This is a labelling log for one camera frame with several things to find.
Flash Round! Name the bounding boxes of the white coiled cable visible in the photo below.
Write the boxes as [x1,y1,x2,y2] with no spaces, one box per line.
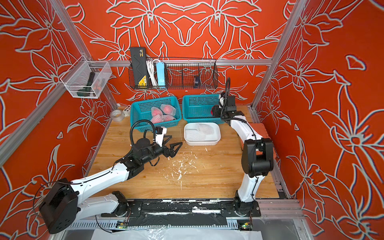
[146,59,160,88]

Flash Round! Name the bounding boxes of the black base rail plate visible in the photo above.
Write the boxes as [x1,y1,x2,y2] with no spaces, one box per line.
[101,199,261,230]

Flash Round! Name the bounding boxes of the teal basket for bare apples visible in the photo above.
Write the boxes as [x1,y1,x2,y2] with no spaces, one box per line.
[182,94,225,125]

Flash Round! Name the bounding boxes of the clear acrylic wall box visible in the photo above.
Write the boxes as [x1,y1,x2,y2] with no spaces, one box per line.
[60,56,112,99]

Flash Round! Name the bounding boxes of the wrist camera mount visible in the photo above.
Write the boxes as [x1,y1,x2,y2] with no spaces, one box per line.
[155,127,167,147]
[219,92,235,108]

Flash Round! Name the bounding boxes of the light blue power bank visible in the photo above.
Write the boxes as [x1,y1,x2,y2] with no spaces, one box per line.
[156,62,166,87]

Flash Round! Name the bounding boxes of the dark green handled tool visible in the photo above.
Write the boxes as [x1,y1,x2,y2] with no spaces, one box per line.
[77,72,95,97]

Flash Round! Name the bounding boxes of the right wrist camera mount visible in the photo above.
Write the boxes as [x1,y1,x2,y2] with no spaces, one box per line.
[219,92,235,108]

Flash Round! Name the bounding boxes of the white remote control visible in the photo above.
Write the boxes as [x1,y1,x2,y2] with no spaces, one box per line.
[123,105,132,118]

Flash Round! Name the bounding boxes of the small black device in basket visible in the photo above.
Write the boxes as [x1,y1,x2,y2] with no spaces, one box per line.
[194,75,201,89]

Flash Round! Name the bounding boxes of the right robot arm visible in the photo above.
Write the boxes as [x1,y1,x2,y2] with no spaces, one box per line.
[211,105,274,215]

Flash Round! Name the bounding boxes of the black wire wall basket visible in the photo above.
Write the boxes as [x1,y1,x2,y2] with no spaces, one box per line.
[128,58,219,90]

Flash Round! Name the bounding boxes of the clear tape roll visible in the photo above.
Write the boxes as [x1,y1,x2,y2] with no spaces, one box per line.
[111,109,125,122]

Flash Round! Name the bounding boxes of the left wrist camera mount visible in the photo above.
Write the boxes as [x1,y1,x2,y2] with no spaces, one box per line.
[155,127,167,147]

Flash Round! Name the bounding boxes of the orange tool case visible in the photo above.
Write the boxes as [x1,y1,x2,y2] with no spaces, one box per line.
[240,123,277,160]

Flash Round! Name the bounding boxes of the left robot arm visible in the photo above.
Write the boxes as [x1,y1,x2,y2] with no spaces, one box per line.
[39,135,183,235]

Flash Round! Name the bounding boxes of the white plastic tub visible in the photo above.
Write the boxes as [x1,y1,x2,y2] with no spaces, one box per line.
[184,123,221,146]

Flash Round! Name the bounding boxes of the black box device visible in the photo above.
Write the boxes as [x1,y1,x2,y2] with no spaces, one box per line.
[130,47,148,89]

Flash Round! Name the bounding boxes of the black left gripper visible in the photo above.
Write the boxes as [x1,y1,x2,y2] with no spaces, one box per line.
[141,134,183,167]

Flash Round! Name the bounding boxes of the teal basket with netted apples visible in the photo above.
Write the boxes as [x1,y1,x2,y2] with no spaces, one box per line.
[130,96,182,128]

